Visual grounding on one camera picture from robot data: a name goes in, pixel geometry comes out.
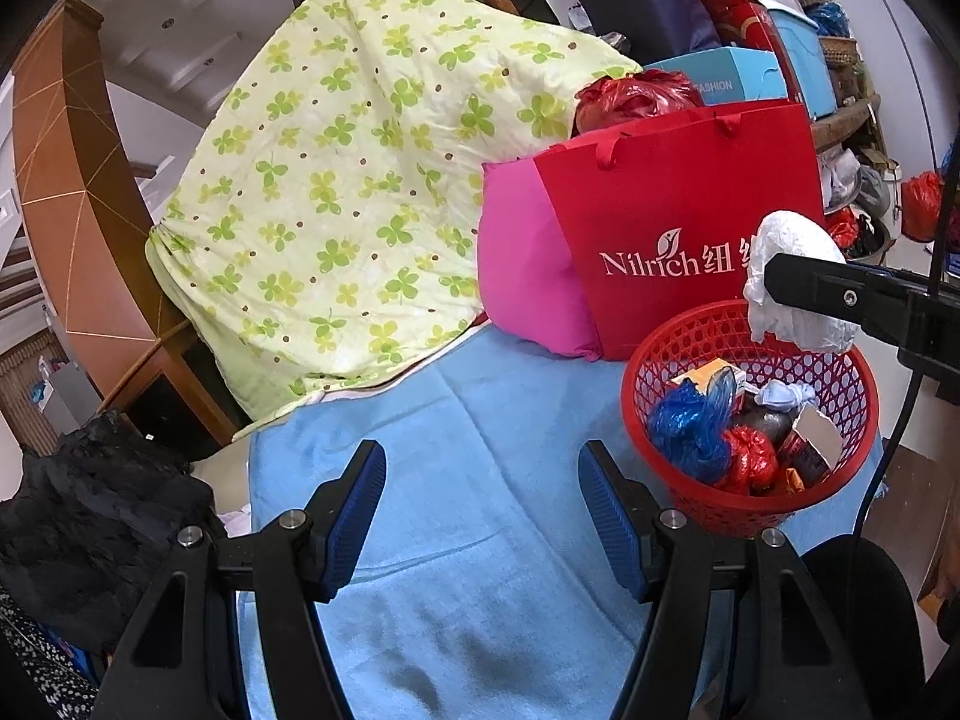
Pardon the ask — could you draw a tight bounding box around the white tissue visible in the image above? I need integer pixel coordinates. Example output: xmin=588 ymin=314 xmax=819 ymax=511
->
xmin=742 ymin=210 xmax=857 ymax=355

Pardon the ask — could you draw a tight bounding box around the blue plastic bag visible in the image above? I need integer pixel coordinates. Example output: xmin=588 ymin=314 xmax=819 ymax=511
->
xmin=646 ymin=367 xmax=737 ymax=484

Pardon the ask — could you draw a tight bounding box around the black lace garment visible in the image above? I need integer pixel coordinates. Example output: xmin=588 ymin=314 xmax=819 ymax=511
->
xmin=2 ymin=411 xmax=226 ymax=656

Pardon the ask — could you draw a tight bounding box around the red crumpled wrapper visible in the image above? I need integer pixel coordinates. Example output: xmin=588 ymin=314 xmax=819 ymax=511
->
xmin=721 ymin=426 xmax=779 ymax=496

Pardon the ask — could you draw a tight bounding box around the red plastic mesh basket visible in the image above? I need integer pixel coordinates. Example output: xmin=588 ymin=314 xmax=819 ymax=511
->
xmin=622 ymin=299 xmax=878 ymax=536

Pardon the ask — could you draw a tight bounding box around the red Nilrich paper bag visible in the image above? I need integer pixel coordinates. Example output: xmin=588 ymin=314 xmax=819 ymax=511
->
xmin=534 ymin=99 xmax=823 ymax=361

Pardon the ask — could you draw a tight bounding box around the blue towel blanket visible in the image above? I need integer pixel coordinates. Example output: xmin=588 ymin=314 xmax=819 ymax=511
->
xmin=249 ymin=328 xmax=652 ymax=718

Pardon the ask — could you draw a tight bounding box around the light blue cardboard box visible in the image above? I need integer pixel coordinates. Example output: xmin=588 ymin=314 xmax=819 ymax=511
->
xmin=649 ymin=46 xmax=788 ymax=106

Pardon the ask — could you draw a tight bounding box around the red plastic bag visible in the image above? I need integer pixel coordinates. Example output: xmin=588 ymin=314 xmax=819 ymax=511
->
xmin=573 ymin=68 xmax=704 ymax=135

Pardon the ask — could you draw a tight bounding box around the pink pillow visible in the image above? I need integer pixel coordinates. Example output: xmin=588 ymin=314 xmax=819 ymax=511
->
xmin=477 ymin=158 xmax=601 ymax=361

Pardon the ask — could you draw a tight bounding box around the brown wooden cabinet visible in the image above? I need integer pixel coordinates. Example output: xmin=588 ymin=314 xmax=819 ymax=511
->
xmin=11 ymin=0 xmax=239 ymax=449

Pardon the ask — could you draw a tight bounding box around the green clover pattern quilt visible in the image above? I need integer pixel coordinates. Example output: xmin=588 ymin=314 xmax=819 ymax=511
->
xmin=145 ymin=0 xmax=635 ymax=424

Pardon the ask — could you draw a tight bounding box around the black cable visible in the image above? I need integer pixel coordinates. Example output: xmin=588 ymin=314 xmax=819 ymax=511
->
xmin=854 ymin=141 xmax=960 ymax=542

